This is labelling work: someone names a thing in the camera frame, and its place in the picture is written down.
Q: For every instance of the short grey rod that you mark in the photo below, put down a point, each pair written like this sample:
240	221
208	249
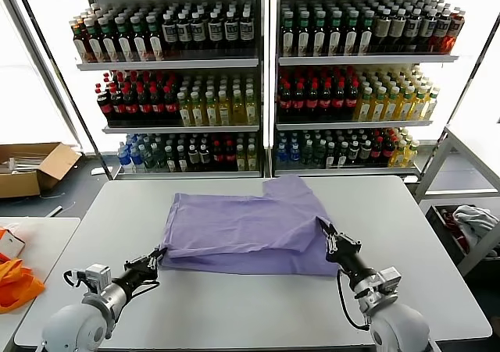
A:
54	211

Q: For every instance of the grey metal shelf unit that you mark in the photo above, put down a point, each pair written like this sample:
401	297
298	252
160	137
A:
367	60
168	64

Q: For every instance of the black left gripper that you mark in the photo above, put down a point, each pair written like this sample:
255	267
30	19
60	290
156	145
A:
134	276

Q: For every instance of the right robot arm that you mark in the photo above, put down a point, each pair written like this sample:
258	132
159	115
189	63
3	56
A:
398	324

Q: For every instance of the small white floor object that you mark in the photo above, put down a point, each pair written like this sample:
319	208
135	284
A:
98	171

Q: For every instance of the white and orange box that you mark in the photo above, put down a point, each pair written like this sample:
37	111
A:
9	246

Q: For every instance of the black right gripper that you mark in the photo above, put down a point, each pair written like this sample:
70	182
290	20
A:
347	256

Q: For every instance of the yellow juice bottle white cap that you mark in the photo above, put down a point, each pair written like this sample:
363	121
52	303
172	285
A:
252	161
418	108
411	155
364	108
430	108
211	114
252	114
378	108
184	114
399	155
391	108
224	114
197	114
405	108
241	161
238	114

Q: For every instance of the dark bottle beige label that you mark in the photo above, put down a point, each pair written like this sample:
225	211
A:
381	30
397	30

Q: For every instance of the white sticks bundle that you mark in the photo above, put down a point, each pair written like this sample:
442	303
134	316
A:
23	164

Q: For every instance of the red garment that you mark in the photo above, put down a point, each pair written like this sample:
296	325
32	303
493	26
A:
453	227

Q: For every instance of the cola bottle red cap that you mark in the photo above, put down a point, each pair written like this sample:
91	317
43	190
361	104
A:
299	104
376	153
230	157
388	153
171	108
339	104
158	108
131	108
145	108
326	104
218	157
352	104
285	104
312	104
118	108
104	108

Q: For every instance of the grey metal rack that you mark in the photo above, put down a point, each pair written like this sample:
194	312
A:
435	164

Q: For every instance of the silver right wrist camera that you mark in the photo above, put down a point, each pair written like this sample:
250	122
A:
390	279

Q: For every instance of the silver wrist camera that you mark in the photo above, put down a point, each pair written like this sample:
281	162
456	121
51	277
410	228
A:
97	276
390	279

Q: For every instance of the orange cloth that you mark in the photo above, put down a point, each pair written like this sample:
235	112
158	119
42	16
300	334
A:
19	285

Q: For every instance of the white grey garment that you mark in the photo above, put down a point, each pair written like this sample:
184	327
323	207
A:
474	221

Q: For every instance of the dark tea bottle green cap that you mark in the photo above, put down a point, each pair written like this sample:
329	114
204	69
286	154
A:
94	47
156	47
350	40
365	40
303	40
288	40
319	40
141	47
334	40
126	47
109	47

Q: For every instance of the green tea bottle white label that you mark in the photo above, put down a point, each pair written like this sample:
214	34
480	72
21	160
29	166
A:
343	157
170	161
331	157
182	161

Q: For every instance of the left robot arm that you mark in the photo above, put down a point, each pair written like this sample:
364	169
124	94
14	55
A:
78	324

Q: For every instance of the dark drink bottle grey label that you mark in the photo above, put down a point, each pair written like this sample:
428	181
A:
413	30
184	32
428	30
215	32
442	30
198	32
193	157
246	32
204	157
231	32
365	153
354	153
170	34

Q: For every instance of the open cardboard box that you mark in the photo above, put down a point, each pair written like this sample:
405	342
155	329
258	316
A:
54	164

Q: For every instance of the green soda bottle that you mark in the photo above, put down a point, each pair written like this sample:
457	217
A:
320	155
149	158
308	155
160	158

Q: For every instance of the black storage bin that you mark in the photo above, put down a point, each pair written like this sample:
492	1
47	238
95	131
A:
435	217

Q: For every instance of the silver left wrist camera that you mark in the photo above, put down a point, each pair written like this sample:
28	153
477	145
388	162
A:
97	276

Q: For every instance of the vertical white light strip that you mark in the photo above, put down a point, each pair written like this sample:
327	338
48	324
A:
268	94

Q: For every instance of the dark diagonal frame pole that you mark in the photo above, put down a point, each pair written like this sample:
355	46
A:
460	94
97	153

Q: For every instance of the purple printed t-shirt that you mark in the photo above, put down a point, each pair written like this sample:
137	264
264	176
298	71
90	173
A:
242	231

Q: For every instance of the blue water bottle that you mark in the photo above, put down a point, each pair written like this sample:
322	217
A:
124	158
294	156
282	156
136	158

